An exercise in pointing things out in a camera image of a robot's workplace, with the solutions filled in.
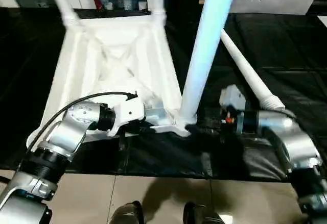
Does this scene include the white plastic table top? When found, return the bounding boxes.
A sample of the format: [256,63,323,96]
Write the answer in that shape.
[27,13,198,148]

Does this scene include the white flat board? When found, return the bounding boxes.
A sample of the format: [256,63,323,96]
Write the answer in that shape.
[316,14,327,29]

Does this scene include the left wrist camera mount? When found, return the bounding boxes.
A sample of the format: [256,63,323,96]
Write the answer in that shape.
[108,90,147,137]

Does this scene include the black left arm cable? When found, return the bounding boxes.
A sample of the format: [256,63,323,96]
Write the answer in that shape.
[26,90,139,154]

